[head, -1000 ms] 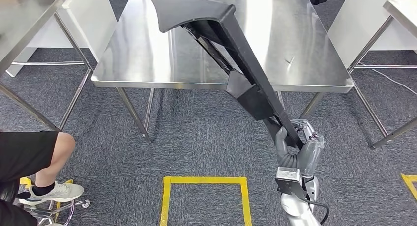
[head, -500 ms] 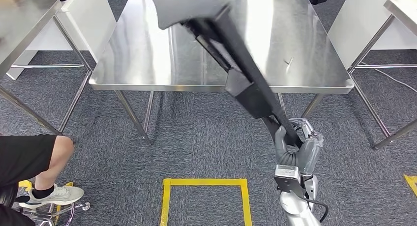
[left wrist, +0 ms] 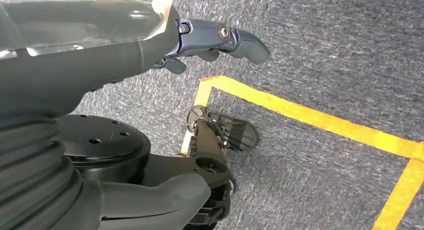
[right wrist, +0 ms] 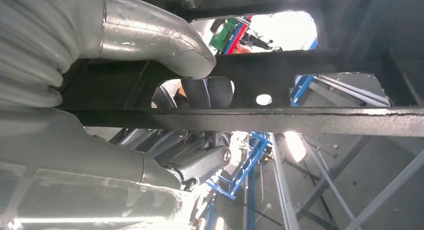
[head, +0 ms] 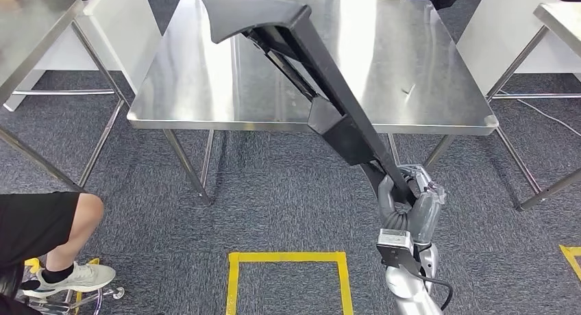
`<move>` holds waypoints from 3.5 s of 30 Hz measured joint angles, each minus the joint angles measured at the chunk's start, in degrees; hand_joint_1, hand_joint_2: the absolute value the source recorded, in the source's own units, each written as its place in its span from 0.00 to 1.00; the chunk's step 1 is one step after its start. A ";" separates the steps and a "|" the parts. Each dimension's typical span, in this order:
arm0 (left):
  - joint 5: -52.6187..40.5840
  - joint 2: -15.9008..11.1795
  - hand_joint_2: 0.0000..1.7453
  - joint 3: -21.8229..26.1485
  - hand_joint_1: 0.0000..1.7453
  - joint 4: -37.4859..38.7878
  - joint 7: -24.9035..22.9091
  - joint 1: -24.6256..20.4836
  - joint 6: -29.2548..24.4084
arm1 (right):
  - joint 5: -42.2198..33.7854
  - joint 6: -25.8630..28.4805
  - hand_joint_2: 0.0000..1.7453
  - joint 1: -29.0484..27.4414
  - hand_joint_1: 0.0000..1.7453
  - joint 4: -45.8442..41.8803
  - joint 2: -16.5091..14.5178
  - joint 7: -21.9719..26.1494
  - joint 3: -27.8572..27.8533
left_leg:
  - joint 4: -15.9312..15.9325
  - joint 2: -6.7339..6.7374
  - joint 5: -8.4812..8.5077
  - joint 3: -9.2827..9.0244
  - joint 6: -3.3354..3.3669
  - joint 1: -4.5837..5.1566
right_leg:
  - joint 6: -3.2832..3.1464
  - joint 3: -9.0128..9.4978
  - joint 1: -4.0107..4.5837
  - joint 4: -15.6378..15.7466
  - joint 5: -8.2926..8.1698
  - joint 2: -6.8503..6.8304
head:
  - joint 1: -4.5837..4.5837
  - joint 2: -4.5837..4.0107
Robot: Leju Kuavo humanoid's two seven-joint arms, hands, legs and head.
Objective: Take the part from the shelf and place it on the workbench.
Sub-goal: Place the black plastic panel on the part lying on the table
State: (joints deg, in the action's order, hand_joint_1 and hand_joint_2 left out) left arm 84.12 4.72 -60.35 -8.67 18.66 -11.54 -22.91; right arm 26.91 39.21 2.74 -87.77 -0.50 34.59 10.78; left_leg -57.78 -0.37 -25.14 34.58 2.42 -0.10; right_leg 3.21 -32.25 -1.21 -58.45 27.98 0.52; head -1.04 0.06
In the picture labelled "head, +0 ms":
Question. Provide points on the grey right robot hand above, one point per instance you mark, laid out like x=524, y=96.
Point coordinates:
x=429, y=213

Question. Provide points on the long black plastic part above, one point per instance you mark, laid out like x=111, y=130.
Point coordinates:
x=345, y=136

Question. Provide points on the stainless steel workbench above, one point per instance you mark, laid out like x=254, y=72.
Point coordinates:
x=431, y=54

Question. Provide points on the yellow floor tape marking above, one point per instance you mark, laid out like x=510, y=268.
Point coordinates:
x=290, y=257
x=573, y=251

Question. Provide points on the white desk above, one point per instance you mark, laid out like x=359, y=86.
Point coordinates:
x=131, y=31
x=499, y=31

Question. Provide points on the stainless steel table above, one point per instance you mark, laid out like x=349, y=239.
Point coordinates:
x=27, y=36
x=563, y=22

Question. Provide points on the chrome wheeled stool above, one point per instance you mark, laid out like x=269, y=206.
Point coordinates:
x=90, y=297

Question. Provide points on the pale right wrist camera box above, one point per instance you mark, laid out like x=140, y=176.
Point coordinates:
x=395, y=238

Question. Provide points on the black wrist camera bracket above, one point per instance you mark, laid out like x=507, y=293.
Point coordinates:
x=399, y=260

